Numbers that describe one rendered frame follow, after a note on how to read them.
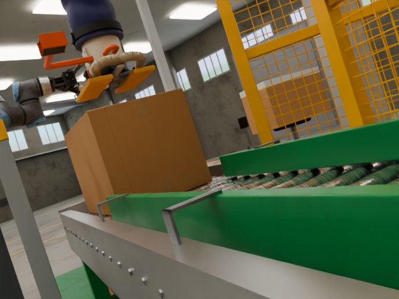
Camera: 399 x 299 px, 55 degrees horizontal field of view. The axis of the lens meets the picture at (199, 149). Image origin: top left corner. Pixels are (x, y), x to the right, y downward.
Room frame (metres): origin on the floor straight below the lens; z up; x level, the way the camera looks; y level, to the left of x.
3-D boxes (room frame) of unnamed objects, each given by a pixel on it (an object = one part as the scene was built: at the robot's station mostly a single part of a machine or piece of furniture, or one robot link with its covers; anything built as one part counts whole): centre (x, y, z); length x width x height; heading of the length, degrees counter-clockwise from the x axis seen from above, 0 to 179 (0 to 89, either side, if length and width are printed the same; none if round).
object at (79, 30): (1.73, 0.28, 1.31); 0.23 x 0.23 x 0.04
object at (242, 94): (3.43, -0.86, 0.82); 0.60 x 0.40 x 0.40; 114
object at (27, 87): (1.81, 0.68, 1.20); 0.12 x 0.09 x 0.10; 117
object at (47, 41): (1.34, 0.37, 1.20); 0.09 x 0.08 x 0.05; 117
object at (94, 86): (1.68, 0.36, 1.09); 0.34 x 0.10 x 0.05; 27
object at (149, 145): (1.73, 0.30, 0.75); 0.60 x 0.40 x 0.40; 28
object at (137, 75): (1.77, 0.19, 1.09); 0.34 x 0.10 x 0.05; 27
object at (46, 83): (1.85, 0.61, 1.20); 0.09 x 0.05 x 0.10; 27
